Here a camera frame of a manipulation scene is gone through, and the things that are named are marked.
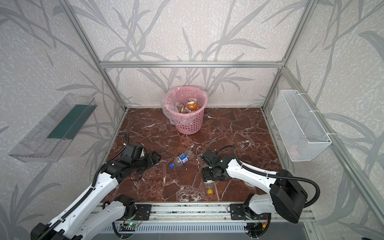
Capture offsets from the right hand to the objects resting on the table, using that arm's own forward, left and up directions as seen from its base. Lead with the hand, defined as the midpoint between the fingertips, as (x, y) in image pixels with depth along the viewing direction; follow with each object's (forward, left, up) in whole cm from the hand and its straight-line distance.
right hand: (207, 172), depth 82 cm
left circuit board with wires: (-22, +37, -4) cm, 43 cm away
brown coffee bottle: (+32, +8, +21) cm, 40 cm away
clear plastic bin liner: (+49, +18, +15) cm, 54 cm away
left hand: (+6, +26, +9) cm, 28 cm away
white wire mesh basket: (+6, -39, +30) cm, 50 cm away
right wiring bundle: (-25, -24, -9) cm, 36 cm away
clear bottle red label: (-5, -1, -2) cm, 6 cm away
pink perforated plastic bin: (+29, +8, +6) cm, 31 cm away
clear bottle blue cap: (+8, +15, +1) cm, 17 cm away
